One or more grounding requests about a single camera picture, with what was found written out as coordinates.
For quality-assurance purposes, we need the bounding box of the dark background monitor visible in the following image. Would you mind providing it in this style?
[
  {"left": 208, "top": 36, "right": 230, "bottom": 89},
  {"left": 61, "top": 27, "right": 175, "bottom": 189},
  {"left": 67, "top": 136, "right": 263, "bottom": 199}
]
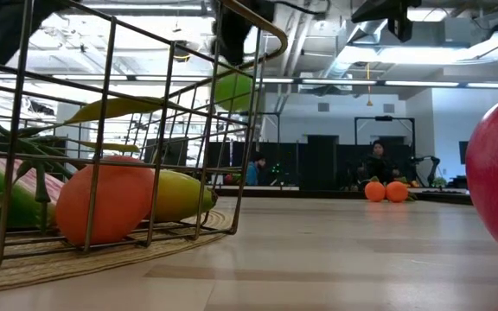
[{"left": 144, "top": 136, "right": 189, "bottom": 168}]

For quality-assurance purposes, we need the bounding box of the yellow hanging cord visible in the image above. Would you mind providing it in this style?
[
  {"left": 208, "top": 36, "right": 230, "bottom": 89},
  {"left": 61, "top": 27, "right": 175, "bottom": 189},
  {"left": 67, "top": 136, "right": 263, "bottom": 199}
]
[{"left": 364, "top": 62, "right": 374, "bottom": 107}]

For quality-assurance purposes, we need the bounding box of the dark wall screen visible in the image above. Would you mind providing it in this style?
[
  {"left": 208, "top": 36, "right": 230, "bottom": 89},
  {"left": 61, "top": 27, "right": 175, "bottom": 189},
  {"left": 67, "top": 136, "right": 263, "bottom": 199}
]
[{"left": 457, "top": 140, "right": 469, "bottom": 166}]

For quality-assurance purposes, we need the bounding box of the black background station frame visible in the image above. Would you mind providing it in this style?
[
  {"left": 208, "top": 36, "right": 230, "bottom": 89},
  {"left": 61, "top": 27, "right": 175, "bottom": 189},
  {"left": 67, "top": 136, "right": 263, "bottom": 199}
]
[{"left": 354, "top": 115, "right": 417, "bottom": 148}]

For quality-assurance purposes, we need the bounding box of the black background partition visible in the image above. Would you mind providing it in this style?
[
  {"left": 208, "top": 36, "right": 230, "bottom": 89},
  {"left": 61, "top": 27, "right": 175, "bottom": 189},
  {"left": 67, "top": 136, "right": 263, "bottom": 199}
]
[{"left": 207, "top": 134, "right": 415, "bottom": 190}]

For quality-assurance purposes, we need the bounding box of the gold wire basket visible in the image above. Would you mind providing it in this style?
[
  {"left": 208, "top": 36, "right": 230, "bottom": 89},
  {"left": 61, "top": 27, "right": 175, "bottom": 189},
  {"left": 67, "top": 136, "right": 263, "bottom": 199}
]
[{"left": 0, "top": 0, "right": 289, "bottom": 269}]

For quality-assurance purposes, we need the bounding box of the tangerine pair with large leaf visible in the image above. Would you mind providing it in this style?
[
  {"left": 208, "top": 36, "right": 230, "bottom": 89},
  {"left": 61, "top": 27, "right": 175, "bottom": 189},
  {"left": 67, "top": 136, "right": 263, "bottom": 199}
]
[{"left": 0, "top": 95, "right": 170, "bottom": 247}]

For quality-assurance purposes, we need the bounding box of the black ceiling device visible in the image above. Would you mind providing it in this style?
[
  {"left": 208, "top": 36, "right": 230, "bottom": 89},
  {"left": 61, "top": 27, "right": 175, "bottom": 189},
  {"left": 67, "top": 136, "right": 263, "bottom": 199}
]
[{"left": 173, "top": 41, "right": 192, "bottom": 64}]

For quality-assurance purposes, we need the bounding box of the plastic watermelon slice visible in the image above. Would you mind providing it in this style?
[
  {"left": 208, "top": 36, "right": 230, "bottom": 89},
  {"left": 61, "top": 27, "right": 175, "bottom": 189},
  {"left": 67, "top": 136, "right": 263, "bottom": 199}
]
[{"left": 0, "top": 146, "right": 65, "bottom": 230}]

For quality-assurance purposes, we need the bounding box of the round woven straw mat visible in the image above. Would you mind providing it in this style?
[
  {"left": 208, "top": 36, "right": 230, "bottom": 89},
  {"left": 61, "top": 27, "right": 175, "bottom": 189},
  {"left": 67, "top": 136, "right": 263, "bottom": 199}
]
[{"left": 0, "top": 209, "right": 235, "bottom": 297}]

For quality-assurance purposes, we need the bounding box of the silver ventilation duct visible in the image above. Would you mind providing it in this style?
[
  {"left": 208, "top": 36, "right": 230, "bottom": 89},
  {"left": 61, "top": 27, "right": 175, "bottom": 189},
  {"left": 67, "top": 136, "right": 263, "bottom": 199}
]
[{"left": 322, "top": 19, "right": 391, "bottom": 81}]

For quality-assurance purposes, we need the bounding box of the person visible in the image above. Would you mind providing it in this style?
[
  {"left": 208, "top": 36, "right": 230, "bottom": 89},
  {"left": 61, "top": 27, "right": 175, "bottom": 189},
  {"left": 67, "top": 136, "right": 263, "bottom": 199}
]
[
  {"left": 245, "top": 150, "right": 268, "bottom": 187},
  {"left": 359, "top": 138, "right": 401, "bottom": 186}
]

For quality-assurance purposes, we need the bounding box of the black aluminium table frame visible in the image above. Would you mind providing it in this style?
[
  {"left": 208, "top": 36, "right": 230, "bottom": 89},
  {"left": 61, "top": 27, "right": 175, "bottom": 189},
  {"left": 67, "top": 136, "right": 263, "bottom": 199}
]
[{"left": 214, "top": 186, "right": 474, "bottom": 206}]

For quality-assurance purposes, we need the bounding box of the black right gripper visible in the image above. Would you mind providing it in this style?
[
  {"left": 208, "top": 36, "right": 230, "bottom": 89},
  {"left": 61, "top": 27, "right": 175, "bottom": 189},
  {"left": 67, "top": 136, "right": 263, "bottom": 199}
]
[{"left": 351, "top": 0, "right": 423, "bottom": 43}]

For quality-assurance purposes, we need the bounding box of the tangerine pair with thin stem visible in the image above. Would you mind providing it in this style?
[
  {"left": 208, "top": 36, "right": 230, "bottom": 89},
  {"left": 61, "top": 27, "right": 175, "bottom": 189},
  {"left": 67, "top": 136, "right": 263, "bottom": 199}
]
[{"left": 363, "top": 175, "right": 411, "bottom": 204}]

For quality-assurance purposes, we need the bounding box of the yellow-green mango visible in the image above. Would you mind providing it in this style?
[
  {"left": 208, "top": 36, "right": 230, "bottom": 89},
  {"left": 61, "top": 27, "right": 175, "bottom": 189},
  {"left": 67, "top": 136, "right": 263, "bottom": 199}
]
[{"left": 144, "top": 168, "right": 219, "bottom": 224}]

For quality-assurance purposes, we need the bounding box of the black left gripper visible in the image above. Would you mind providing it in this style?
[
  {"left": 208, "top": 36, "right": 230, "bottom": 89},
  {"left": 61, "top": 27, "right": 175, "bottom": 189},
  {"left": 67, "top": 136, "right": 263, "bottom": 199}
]
[{"left": 210, "top": 0, "right": 276, "bottom": 67}]

